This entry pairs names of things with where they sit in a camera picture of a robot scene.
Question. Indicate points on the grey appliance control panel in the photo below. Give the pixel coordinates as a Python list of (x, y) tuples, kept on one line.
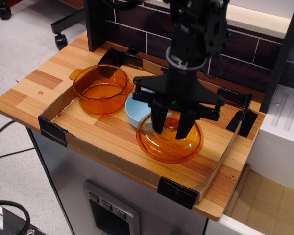
[(110, 215)]

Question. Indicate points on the black rolling chair base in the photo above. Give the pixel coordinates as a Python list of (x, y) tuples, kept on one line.
[(64, 23)]

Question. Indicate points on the orange transparent pot lid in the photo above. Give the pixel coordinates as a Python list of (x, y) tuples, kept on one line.
[(165, 147)]

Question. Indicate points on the black metal shelf post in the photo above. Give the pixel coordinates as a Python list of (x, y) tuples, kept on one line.
[(278, 68)]

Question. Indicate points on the light blue ceramic bowl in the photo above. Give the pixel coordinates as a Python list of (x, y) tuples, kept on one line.
[(136, 110)]

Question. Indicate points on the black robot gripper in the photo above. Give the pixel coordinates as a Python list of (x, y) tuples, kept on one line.
[(179, 90)]

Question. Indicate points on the cardboard fence with black tape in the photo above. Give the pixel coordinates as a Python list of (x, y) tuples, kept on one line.
[(78, 141)]

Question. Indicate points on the orange transparent glass pot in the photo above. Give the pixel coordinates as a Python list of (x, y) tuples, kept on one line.
[(101, 89)]

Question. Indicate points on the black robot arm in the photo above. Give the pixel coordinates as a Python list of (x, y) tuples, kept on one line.
[(199, 32)]

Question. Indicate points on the white cabinet with grooves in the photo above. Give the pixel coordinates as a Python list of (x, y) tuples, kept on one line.
[(272, 155)]

